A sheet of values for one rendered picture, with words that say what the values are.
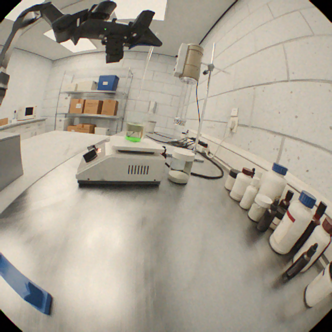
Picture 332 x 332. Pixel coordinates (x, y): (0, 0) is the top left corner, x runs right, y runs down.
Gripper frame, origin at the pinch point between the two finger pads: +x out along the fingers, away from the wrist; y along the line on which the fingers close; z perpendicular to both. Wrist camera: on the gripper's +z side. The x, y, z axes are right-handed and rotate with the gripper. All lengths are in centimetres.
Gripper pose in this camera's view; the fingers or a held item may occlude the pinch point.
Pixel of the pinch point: (149, 40)
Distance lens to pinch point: 37.8
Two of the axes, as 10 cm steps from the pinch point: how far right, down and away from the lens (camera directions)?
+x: 8.2, -0.2, 5.8
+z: -2.1, 9.2, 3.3
